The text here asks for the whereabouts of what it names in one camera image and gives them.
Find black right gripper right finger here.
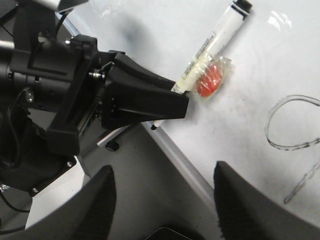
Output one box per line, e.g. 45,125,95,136
213,161,320,240

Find black cable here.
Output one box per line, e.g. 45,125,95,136
0,89,33,216

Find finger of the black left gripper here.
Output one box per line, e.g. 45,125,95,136
101,83,189,130

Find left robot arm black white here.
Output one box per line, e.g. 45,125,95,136
0,0,189,240

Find whiteboard with aluminium frame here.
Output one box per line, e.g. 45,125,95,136
67,0,320,229

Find white whiteboard marker black tip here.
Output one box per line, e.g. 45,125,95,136
150,0,253,131

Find red round magnet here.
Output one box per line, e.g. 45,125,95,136
194,56,232,98

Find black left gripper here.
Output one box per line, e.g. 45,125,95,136
9,34,175,156

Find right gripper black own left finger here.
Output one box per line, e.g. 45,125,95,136
0,165,116,240

